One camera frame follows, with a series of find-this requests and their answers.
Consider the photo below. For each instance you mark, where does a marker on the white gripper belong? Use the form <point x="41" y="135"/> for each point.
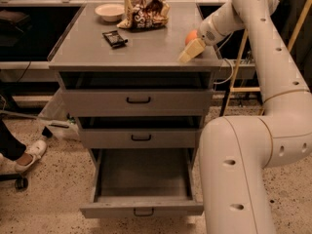
<point x="209" y="31"/>

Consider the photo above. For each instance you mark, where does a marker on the orange fruit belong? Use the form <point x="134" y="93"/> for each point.
<point x="191" y="36"/>

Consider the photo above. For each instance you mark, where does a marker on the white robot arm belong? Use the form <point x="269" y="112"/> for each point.
<point x="234" y="150"/>

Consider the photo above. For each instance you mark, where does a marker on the grey drawer cabinet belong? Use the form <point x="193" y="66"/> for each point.
<point x="84" y="48"/>

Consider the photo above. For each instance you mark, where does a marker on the grey top drawer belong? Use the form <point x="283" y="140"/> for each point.
<point x="97" y="94"/>

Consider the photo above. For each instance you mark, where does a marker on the grey drawer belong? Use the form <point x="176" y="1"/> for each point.
<point x="142" y="183"/>
<point x="140" y="131"/>
<point x="97" y="94"/>

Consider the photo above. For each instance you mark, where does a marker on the grey middle drawer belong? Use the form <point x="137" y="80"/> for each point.
<point x="140" y="131"/>

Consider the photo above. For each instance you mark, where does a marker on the grey bottom drawer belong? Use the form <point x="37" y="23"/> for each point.
<point x="142" y="183"/>

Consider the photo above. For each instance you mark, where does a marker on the brown chip bag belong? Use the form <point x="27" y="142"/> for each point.
<point x="144" y="14"/>

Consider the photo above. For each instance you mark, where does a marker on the black snack bar wrapper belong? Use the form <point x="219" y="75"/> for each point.
<point x="114" y="39"/>

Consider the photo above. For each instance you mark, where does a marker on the white bowl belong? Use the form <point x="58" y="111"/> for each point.
<point x="110" y="12"/>

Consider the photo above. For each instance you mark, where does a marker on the clear plastic bin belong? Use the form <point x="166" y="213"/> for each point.
<point x="56" y="119"/>

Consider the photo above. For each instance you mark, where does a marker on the white sneaker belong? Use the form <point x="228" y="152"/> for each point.
<point x="32" y="154"/>

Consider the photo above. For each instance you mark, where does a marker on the black trouser leg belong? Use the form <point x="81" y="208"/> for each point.
<point x="10" y="147"/>

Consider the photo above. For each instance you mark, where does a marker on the black chair caster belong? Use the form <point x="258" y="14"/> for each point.
<point x="21" y="182"/>

